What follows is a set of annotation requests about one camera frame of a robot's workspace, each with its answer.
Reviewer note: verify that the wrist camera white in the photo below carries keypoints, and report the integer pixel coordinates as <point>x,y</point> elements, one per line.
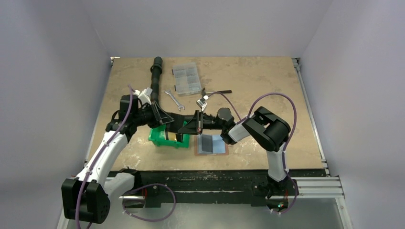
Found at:
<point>144,95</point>
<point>202,103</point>

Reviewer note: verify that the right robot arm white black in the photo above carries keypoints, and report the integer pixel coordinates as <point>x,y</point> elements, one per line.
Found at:
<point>270,131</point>

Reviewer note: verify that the aluminium frame rail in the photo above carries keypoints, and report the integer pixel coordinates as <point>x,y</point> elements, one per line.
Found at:
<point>308,187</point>

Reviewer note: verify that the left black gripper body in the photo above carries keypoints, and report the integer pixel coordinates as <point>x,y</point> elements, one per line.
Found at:
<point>145,116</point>

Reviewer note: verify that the clear plastic screw organizer box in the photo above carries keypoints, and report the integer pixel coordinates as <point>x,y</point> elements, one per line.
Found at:
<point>187,81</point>

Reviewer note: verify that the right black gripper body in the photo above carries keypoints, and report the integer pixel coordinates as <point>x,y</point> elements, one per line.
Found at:
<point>199,122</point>

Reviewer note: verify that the black credit card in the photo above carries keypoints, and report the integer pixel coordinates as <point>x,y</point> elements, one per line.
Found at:
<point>175,128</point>

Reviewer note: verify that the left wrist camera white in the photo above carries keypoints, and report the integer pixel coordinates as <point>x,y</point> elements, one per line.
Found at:
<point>144,95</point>

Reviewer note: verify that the silver open-end wrench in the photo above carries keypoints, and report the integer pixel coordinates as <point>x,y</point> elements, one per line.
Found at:
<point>179,105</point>

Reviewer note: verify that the small black-handled hammer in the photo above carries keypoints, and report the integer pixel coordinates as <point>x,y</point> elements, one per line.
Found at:
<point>210,93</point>

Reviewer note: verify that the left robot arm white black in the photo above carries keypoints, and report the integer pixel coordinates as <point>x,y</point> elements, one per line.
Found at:
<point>87,197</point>

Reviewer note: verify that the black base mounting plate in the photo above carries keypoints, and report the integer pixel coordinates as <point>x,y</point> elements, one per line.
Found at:
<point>252,187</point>

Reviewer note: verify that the green plastic bin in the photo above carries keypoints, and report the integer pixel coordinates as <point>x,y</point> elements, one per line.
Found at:
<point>160,136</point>

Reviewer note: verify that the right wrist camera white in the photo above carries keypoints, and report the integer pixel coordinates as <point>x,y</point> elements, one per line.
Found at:
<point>202,103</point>

